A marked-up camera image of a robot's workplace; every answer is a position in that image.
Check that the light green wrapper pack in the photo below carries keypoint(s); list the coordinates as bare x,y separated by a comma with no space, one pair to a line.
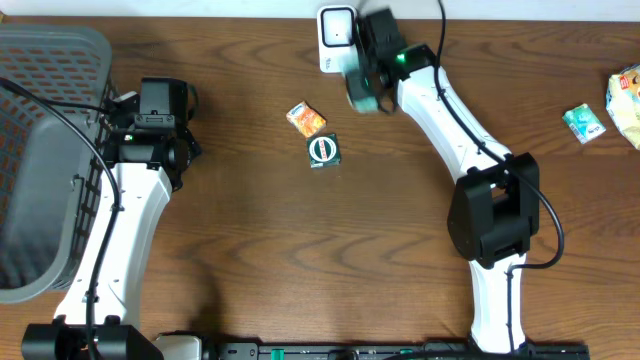
360,93

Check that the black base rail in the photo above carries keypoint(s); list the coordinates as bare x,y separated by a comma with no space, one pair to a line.
435,350

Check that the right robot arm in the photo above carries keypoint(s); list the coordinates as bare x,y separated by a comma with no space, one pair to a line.
494,210

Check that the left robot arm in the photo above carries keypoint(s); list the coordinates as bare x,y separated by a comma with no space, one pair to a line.
143,159

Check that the green round-logo box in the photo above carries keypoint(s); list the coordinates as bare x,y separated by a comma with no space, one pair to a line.
323,151

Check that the teal Kleenex tissue pack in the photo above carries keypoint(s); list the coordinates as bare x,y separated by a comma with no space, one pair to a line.
583,123

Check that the yellow white snack bag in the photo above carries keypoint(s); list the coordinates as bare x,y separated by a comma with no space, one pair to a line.
622,103

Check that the grey plastic mesh basket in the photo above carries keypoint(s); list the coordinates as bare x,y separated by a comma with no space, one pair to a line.
50,180

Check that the orange tissue pack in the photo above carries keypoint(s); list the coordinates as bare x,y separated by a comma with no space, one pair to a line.
305,119

